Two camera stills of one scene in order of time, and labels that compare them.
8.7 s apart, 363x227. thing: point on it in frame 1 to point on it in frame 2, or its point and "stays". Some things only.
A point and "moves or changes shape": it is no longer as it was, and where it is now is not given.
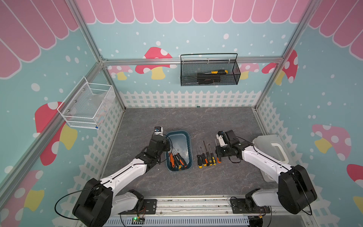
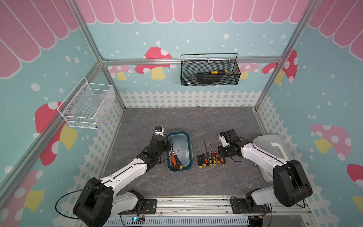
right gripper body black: [223, 151] stays
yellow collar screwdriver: [209, 158] stays
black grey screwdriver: [177, 161] stays
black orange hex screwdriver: [183, 161] moves or changes shape
